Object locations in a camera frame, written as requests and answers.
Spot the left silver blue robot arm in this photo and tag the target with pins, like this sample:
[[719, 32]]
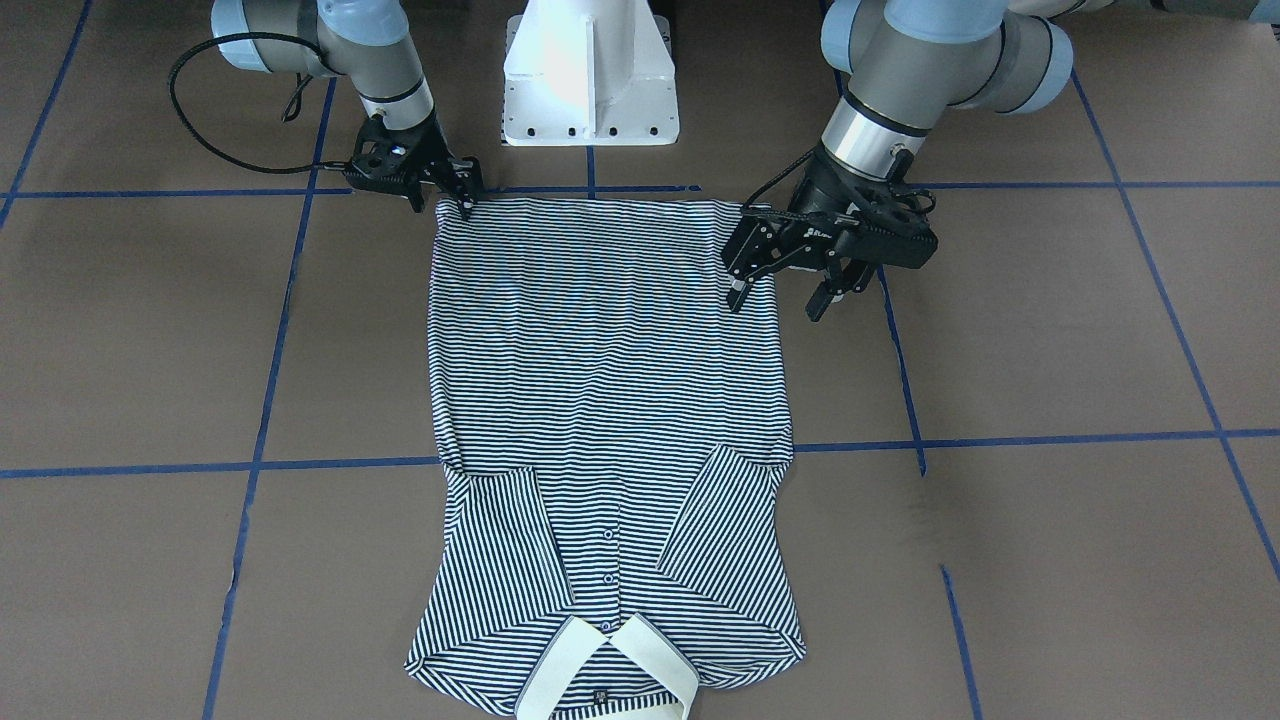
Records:
[[905, 64]]

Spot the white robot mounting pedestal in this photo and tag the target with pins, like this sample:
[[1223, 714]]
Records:
[[589, 73]]

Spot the navy white striped polo shirt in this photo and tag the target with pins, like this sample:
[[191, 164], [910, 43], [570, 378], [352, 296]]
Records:
[[613, 442]]

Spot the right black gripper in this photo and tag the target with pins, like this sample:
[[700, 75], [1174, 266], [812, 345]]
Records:
[[432, 146]]

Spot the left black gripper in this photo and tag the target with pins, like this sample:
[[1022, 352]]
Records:
[[826, 192]]

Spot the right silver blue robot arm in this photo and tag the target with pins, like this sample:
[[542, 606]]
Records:
[[368, 42]]

